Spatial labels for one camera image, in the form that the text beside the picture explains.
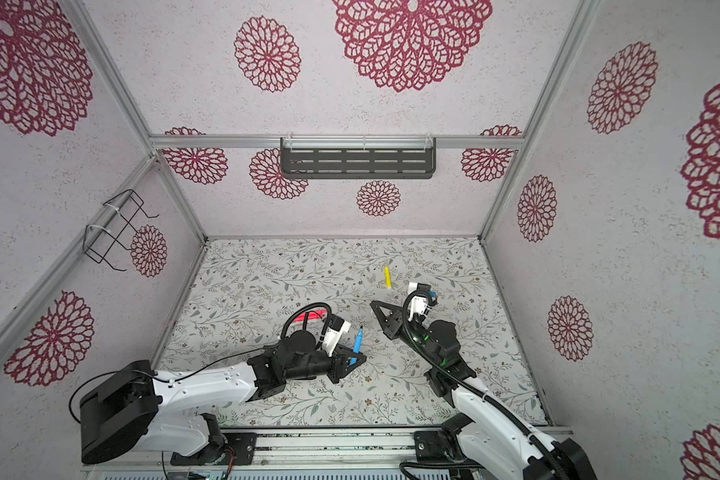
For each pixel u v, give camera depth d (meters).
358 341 0.73
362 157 0.95
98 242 0.73
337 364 0.66
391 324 0.67
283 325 0.97
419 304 0.67
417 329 0.67
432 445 0.74
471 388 0.54
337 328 0.69
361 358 0.73
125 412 0.42
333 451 0.75
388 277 1.09
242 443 0.75
